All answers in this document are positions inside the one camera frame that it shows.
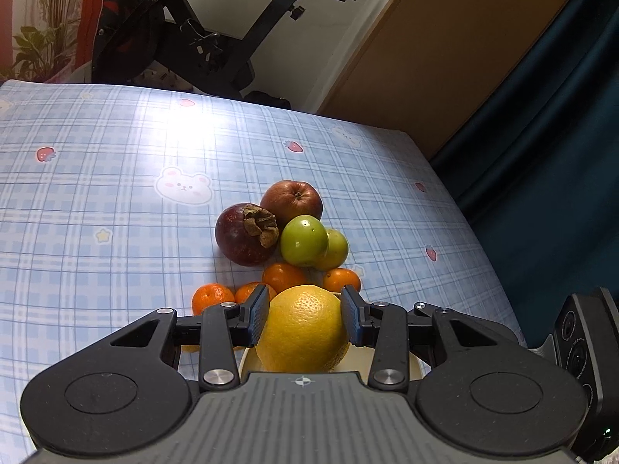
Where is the cream bowl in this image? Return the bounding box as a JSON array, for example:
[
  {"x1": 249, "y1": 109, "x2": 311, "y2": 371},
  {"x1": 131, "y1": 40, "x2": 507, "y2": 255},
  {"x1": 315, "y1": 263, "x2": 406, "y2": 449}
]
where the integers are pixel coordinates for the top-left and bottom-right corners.
[{"x1": 239, "y1": 345, "x2": 431, "y2": 382}]

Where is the large yellow orange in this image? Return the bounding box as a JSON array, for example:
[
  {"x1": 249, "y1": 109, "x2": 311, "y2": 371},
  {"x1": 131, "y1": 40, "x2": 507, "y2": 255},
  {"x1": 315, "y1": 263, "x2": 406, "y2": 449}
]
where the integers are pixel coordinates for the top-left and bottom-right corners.
[{"x1": 255, "y1": 284, "x2": 351, "y2": 374}]

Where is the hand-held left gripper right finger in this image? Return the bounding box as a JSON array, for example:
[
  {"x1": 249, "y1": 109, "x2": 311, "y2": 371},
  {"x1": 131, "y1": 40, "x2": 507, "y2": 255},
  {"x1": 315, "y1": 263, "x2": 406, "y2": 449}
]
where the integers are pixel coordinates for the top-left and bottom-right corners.
[{"x1": 340, "y1": 285, "x2": 523, "y2": 392}]

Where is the red apple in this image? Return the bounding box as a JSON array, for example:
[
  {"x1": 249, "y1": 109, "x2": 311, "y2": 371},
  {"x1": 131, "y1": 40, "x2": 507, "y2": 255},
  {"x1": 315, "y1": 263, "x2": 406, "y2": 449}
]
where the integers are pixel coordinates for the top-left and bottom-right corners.
[{"x1": 260, "y1": 180, "x2": 324, "y2": 229}]

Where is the wooden door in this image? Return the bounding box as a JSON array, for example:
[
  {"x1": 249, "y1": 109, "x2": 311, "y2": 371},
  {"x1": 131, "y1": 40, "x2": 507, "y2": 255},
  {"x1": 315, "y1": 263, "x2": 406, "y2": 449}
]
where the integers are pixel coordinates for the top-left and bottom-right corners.
[{"x1": 316, "y1": 0, "x2": 595, "y2": 161}]

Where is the small tangerine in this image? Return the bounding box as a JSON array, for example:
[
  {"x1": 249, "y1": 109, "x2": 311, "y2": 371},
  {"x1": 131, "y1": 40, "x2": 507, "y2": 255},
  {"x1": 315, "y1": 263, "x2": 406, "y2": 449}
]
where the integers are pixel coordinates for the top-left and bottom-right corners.
[
  {"x1": 235, "y1": 281, "x2": 277, "y2": 304},
  {"x1": 322, "y1": 268, "x2": 363, "y2": 293},
  {"x1": 262, "y1": 262, "x2": 309, "y2": 295},
  {"x1": 192, "y1": 283, "x2": 236, "y2": 316}
]

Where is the blue plaid tablecloth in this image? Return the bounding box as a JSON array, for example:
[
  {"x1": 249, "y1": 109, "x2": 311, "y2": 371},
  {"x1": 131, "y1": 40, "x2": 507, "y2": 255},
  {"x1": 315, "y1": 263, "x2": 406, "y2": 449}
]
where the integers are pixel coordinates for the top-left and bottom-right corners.
[{"x1": 0, "y1": 80, "x2": 529, "y2": 464}]

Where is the wall poster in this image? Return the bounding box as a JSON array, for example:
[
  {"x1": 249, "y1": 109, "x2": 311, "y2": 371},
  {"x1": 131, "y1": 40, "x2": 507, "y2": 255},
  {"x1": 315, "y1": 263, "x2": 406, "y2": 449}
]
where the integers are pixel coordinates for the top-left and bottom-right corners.
[{"x1": 0, "y1": 0, "x2": 114, "y2": 84}]

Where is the dark purple mangosteen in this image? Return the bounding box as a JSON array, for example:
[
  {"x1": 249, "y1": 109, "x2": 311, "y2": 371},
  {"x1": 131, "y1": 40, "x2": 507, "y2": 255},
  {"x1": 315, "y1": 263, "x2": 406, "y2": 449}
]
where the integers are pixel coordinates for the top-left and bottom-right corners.
[{"x1": 215, "y1": 203, "x2": 281, "y2": 266}]

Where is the black exercise bike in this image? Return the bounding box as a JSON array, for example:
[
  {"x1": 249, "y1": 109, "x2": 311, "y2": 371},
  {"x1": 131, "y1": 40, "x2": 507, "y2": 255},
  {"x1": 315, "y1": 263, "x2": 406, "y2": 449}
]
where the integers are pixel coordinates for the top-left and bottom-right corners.
[{"x1": 89, "y1": 0, "x2": 374, "y2": 110}]

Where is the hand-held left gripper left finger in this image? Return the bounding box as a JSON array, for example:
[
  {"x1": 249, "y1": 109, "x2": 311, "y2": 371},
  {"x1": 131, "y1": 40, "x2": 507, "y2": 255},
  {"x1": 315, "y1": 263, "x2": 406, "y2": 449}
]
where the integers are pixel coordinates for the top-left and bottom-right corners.
[{"x1": 104, "y1": 284, "x2": 270, "y2": 394}]

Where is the dark teal curtain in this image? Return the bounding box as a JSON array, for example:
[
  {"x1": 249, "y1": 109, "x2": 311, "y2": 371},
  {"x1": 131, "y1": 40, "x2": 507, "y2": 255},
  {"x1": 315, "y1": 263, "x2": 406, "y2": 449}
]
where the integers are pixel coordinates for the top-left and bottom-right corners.
[{"x1": 429, "y1": 0, "x2": 619, "y2": 351}]

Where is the green round fruit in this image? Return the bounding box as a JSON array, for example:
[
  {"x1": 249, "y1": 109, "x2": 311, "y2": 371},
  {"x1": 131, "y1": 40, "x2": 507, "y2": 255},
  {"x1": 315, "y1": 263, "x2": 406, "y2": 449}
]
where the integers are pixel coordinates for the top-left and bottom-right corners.
[
  {"x1": 314, "y1": 229, "x2": 350, "y2": 271},
  {"x1": 280, "y1": 215, "x2": 330, "y2": 268}
]

